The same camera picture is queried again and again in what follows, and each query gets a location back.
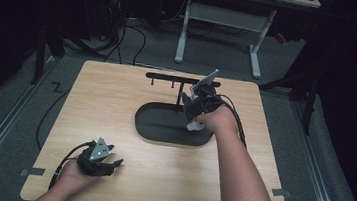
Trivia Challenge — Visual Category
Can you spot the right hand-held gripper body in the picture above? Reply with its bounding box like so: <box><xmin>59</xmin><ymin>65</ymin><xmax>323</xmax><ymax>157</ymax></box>
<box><xmin>181</xmin><ymin>65</ymin><xmax>230</xmax><ymax>125</ymax></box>

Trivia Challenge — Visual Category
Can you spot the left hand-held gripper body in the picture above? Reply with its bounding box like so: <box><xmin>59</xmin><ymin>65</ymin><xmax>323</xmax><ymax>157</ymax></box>
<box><xmin>75</xmin><ymin>134</ymin><xmax>119</xmax><ymax>179</ymax></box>

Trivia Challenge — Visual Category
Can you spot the black and white plush keychain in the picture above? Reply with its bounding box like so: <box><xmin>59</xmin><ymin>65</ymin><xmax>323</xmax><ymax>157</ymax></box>
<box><xmin>184</xmin><ymin>87</ymin><xmax>210</xmax><ymax>133</ymax></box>

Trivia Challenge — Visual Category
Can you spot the black key rack with tray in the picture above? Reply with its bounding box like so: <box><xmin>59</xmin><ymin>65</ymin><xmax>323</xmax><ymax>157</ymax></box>
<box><xmin>131</xmin><ymin>70</ymin><xmax>222</xmax><ymax>149</ymax></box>

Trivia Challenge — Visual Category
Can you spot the person's right hand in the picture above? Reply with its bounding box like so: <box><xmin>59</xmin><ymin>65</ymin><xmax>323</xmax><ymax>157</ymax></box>
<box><xmin>192</xmin><ymin>100</ymin><xmax>243</xmax><ymax>139</ymax></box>

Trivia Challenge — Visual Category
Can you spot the person's left hand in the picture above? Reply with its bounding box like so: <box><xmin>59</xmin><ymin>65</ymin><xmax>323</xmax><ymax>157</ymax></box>
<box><xmin>55</xmin><ymin>157</ymin><xmax>104</xmax><ymax>197</ymax></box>

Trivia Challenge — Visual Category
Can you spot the grey tape piece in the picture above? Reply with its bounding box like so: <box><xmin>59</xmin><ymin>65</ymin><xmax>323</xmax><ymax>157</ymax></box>
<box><xmin>19</xmin><ymin>165</ymin><xmax>47</xmax><ymax>180</ymax></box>
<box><xmin>270</xmin><ymin>187</ymin><xmax>293</xmax><ymax>200</ymax></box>

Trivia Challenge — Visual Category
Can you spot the white-legged wooden desk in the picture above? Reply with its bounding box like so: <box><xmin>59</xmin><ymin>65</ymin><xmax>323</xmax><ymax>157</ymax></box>
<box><xmin>172</xmin><ymin>0</ymin><xmax>322</xmax><ymax>86</ymax></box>

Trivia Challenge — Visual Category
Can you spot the black stand leg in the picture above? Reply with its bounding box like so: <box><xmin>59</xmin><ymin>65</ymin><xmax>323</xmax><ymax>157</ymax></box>
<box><xmin>29</xmin><ymin>23</ymin><xmax>70</xmax><ymax>88</ymax></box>
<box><xmin>253</xmin><ymin>63</ymin><xmax>322</xmax><ymax>137</ymax></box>

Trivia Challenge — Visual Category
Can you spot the dark computer tower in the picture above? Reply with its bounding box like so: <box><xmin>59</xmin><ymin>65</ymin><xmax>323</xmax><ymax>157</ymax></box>
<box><xmin>99</xmin><ymin>0</ymin><xmax>130</xmax><ymax>44</ymax></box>

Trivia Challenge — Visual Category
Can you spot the left hand-held gripper cable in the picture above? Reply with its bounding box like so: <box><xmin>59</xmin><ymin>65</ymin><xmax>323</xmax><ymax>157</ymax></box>
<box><xmin>47</xmin><ymin>137</ymin><xmax>94</xmax><ymax>196</ymax></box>

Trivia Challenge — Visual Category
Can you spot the hand-held gripper cable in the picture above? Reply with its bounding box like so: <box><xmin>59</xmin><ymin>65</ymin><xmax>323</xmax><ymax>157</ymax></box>
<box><xmin>211</xmin><ymin>93</ymin><xmax>253</xmax><ymax>150</ymax></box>
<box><xmin>47</xmin><ymin>137</ymin><xmax>94</xmax><ymax>196</ymax></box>

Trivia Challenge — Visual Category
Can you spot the right hand-held gripper cable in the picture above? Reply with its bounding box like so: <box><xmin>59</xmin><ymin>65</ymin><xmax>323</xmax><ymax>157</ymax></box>
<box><xmin>211</xmin><ymin>93</ymin><xmax>253</xmax><ymax>150</ymax></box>

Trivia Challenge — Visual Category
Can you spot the black floor cable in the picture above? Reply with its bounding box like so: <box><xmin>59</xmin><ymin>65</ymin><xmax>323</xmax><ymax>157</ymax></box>
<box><xmin>34</xmin><ymin>85</ymin><xmax>72</xmax><ymax>154</ymax></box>

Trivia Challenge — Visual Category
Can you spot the bundle of black cables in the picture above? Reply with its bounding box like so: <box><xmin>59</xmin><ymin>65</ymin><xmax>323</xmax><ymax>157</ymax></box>
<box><xmin>59</xmin><ymin>0</ymin><xmax>153</xmax><ymax>69</ymax></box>

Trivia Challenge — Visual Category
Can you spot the metal floor rail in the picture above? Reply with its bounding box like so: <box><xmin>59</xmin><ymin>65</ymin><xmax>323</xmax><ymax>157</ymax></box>
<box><xmin>280</xmin><ymin>97</ymin><xmax>357</xmax><ymax>201</ymax></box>
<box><xmin>0</xmin><ymin>51</ymin><xmax>58</xmax><ymax>201</ymax></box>

